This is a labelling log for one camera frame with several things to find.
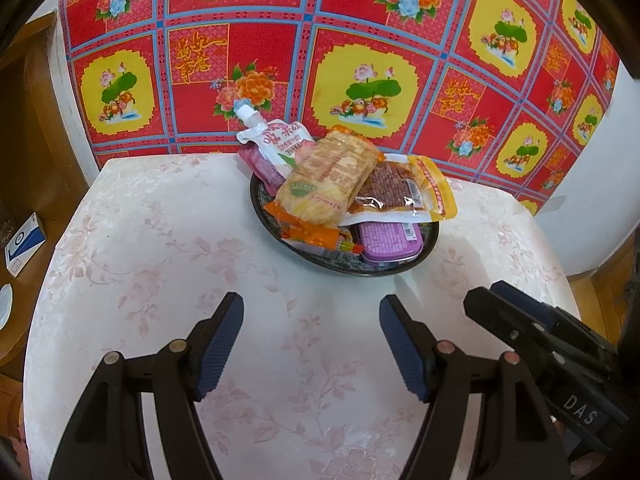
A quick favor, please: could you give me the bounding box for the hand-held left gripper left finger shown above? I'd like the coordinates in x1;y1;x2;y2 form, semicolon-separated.
48;291;245;480

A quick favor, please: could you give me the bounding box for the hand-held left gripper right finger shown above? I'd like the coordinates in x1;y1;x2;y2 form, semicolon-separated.
378;294;571;480

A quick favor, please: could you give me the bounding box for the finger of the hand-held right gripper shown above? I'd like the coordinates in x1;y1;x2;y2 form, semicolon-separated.
490;281;568;331
463;286;556;376

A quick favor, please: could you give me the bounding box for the blue patterned plate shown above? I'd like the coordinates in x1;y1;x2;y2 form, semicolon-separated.
250;157;441;277

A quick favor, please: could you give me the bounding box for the purple tin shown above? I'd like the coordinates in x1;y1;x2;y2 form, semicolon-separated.
357;220;425;266

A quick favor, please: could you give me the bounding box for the small orange snack packet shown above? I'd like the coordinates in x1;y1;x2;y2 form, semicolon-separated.
277;212;363;256

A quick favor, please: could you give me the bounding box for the yellow meat snack packet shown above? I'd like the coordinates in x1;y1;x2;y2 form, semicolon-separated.
342;155;458;226

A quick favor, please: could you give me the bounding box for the orange rice cracker packet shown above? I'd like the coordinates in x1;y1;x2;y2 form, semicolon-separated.
263;130;381;228

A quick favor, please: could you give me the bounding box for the pink drink pouch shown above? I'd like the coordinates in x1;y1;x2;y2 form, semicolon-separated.
236;101;316;196

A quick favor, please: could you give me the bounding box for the blue white box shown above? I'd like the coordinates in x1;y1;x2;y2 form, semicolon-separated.
5;212;47;277

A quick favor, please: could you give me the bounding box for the white round dish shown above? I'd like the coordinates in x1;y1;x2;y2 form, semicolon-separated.
0;282;14;332

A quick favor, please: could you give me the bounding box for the wooden cabinet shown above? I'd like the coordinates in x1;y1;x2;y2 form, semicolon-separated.
0;10;101;376

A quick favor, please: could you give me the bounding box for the red floral printed cloth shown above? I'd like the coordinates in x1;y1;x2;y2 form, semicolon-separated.
59;0;621;216

